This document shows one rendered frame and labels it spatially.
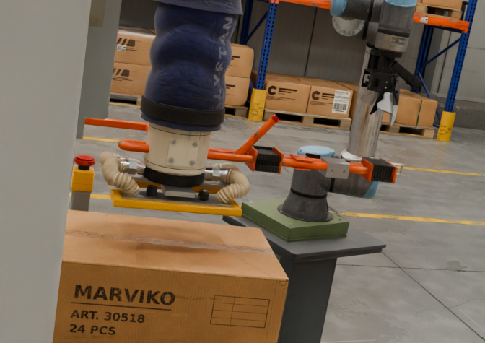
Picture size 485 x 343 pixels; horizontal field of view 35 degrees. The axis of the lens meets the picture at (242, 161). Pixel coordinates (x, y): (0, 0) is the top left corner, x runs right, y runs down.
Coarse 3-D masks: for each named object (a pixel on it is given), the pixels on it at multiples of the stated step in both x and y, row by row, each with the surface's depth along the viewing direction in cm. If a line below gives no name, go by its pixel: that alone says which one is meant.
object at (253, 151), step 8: (256, 152) 211; (264, 152) 216; (272, 152) 217; (280, 152) 214; (256, 160) 211; (264, 160) 212; (272, 160) 212; (280, 160) 212; (256, 168) 211; (264, 168) 212; (272, 168) 212; (280, 168) 214
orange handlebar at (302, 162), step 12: (96, 120) 227; (108, 120) 228; (120, 120) 230; (120, 144) 203; (132, 144) 203; (144, 144) 204; (216, 156) 209; (228, 156) 210; (240, 156) 211; (252, 156) 212; (288, 156) 220; (300, 156) 220; (300, 168) 217; (312, 168) 218; (324, 168) 218; (360, 168) 221
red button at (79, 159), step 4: (80, 156) 254; (84, 156) 255; (88, 156) 256; (76, 160) 252; (80, 160) 251; (84, 160) 251; (88, 160) 252; (92, 160) 253; (80, 164) 252; (84, 164) 251; (88, 164) 251; (92, 164) 253; (80, 168) 253; (84, 168) 253; (88, 168) 254
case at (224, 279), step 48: (96, 240) 207; (144, 240) 213; (192, 240) 219; (240, 240) 226; (96, 288) 194; (144, 288) 196; (192, 288) 199; (240, 288) 201; (96, 336) 197; (144, 336) 200; (192, 336) 202; (240, 336) 204
